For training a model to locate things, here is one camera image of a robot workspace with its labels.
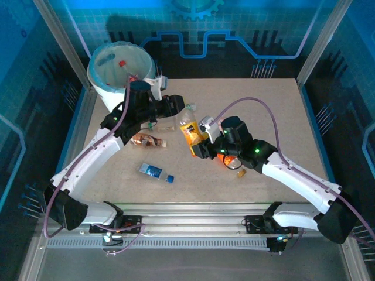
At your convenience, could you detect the yellow orange juice bottle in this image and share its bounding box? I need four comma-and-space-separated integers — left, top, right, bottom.
179, 108, 207, 156

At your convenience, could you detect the pink snack packet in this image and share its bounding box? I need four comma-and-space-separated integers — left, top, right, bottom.
118, 59, 140, 83

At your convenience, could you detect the brown label plastic bottle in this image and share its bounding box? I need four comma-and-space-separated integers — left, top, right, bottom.
130, 133, 168, 149

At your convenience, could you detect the orange label plastic bottle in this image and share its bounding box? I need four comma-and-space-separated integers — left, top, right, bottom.
216, 152, 247, 179

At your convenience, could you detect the blue label blue cap bottle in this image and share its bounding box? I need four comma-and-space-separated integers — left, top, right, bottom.
138, 162, 175, 184

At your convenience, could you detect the blue plastic bin liner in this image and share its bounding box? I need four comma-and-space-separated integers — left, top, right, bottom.
87, 40, 155, 96

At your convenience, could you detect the white ribbed waste bin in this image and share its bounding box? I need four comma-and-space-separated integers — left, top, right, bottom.
86, 40, 156, 115

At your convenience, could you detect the blue table edge strip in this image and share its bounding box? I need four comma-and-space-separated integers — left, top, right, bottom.
298, 81, 338, 188

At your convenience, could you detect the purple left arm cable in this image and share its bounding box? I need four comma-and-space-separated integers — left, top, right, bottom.
43, 66, 146, 257

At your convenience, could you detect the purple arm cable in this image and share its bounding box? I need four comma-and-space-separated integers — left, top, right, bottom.
216, 97, 375, 255
43, 66, 146, 257

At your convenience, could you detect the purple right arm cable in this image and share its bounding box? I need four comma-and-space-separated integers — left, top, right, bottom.
216, 97, 375, 255

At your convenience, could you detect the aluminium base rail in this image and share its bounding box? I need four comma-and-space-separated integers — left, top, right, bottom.
71, 201, 323, 238

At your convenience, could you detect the aluminium table side rail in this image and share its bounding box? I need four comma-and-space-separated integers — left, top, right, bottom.
55, 87, 102, 185

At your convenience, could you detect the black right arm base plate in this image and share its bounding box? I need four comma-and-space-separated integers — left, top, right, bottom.
244, 215, 299, 235

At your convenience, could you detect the slotted grey cable duct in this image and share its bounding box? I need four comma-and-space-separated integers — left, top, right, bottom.
46, 237, 271, 251

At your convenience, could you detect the aluminium frame post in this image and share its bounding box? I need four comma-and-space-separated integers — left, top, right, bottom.
295, 0, 353, 86
31, 0, 94, 92

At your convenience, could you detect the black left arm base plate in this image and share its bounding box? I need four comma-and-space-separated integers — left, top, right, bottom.
88, 215, 144, 235

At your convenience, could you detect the aluminium frame leg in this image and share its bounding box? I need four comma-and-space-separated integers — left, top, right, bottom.
16, 245, 48, 281
339, 239, 373, 281

